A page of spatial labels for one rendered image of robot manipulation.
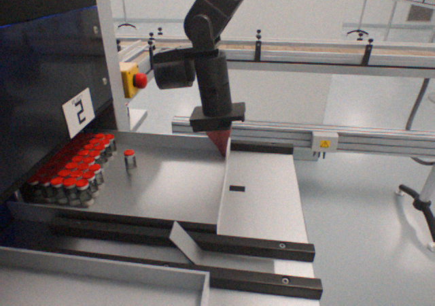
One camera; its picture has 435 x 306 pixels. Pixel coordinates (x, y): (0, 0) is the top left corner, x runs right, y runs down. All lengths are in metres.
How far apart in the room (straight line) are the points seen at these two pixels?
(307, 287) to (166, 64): 0.40
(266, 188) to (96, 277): 0.32
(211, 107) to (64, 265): 0.33
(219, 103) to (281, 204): 0.21
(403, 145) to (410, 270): 0.60
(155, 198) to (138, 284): 0.17
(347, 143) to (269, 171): 1.04
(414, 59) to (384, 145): 0.44
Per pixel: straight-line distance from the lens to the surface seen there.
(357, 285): 1.63
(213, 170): 0.61
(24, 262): 0.50
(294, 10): 1.97
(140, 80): 0.76
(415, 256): 1.89
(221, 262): 0.45
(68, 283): 0.47
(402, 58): 1.51
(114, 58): 0.70
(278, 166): 0.64
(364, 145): 1.66
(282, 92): 2.09
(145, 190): 0.57
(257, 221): 0.51
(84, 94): 0.58
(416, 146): 1.76
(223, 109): 0.54
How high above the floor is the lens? 1.24
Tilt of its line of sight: 30 degrees down
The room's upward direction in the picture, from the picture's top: straight up
